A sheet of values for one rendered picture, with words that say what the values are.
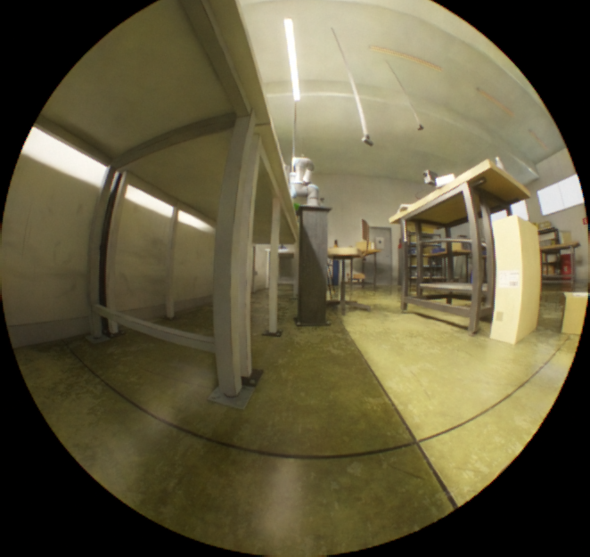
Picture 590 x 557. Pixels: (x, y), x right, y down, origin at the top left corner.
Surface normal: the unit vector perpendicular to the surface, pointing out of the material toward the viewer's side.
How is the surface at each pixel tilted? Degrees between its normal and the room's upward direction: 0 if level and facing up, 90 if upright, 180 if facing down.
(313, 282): 90
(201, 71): 180
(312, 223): 90
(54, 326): 90
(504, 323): 90
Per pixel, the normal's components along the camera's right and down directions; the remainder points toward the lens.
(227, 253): -0.07, -0.07
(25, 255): 1.00, 0.02
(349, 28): -0.03, 1.00
